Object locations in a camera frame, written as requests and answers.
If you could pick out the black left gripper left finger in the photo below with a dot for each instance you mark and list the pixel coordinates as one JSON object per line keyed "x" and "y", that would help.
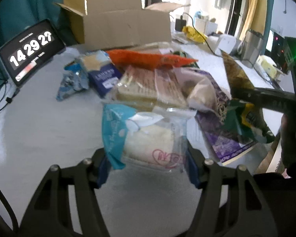
{"x": 65, "y": 203}

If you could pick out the navy blue cracker packet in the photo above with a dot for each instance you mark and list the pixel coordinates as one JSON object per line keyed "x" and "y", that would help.
{"x": 103, "y": 74}

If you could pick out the orange snack packet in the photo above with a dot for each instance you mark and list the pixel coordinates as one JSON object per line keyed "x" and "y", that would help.
{"x": 148, "y": 61}

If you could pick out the black power adapter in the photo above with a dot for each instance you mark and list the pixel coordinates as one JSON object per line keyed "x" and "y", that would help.
{"x": 179, "y": 24}

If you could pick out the white plastic basket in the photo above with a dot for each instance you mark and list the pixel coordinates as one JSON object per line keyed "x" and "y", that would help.
{"x": 205, "y": 26}

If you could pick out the steel thermos cup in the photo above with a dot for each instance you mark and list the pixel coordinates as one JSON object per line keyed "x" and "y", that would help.
{"x": 251, "y": 48}

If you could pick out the pink wafer packet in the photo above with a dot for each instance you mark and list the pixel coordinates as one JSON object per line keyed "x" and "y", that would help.
{"x": 144, "y": 89}

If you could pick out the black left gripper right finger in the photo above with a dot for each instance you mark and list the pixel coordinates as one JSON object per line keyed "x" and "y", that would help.
{"x": 230, "y": 204}

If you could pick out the purple snack bag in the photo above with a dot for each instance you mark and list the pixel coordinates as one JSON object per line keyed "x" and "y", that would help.
{"x": 211, "y": 102}

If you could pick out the light blue crumpled wrapper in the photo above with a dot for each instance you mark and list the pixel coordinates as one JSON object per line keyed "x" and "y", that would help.
{"x": 74, "y": 80}

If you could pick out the black tablet clock display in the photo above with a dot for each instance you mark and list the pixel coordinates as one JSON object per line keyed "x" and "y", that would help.
{"x": 28, "y": 51}

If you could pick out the yellow plastic bag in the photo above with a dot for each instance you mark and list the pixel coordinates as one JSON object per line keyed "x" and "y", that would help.
{"x": 194, "y": 35}

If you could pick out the black window frame post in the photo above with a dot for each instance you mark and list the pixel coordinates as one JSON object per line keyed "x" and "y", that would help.
{"x": 233, "y": 17}

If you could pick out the green yellow snack bag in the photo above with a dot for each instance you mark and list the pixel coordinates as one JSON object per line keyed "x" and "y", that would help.
{"x": 243, "y": 117}

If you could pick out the blue clear bread packet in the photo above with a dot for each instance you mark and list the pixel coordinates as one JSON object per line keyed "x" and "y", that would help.
{"x": 154, "y": 139}

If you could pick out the teal curtain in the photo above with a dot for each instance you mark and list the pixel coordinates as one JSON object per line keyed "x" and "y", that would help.
{"x": 16, "y": 15}

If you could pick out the white rectangular box device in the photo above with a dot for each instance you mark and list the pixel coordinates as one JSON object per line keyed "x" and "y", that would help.
{"x": 225, "y": 43}

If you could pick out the brown cardboard box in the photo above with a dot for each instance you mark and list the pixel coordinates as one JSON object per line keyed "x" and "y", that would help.
{"x": 109, "y": 24}

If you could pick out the yellow curtain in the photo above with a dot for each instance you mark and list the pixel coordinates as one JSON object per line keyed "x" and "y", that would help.
{"x": 255, "y": 17}

